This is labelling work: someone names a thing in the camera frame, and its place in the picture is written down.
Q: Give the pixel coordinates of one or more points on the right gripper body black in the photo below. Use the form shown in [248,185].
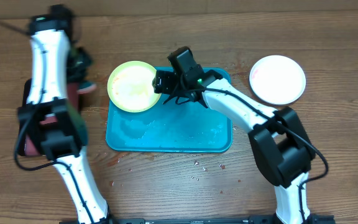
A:
[168,84]

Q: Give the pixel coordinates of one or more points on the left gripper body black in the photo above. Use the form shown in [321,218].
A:
[78,61]

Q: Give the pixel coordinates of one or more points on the green and orange sponge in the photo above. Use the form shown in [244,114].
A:
[86,87]

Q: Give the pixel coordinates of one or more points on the yellow plate with green rim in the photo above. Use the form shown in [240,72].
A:
[130,86]

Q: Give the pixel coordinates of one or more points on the white plate with red streaks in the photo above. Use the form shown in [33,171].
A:
[277,80]

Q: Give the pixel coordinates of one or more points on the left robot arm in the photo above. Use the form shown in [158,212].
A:
[50,120]

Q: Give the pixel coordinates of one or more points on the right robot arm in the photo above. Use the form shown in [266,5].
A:
[279,142]

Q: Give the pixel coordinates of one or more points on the teal plastic serving tray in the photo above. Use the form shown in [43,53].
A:
[168,126]

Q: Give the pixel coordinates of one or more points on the black tray with red liquid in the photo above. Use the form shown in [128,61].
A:
[26,147]

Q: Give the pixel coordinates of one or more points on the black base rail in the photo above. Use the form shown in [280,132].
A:
[255,219]

